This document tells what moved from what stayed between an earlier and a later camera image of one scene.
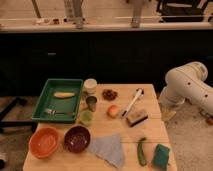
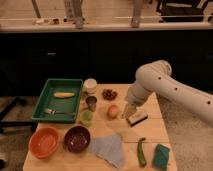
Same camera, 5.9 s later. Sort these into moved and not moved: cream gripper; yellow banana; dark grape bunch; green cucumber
Moved: cream gripper
Not moved: green cucumber; yellow banana; dark grape bunch
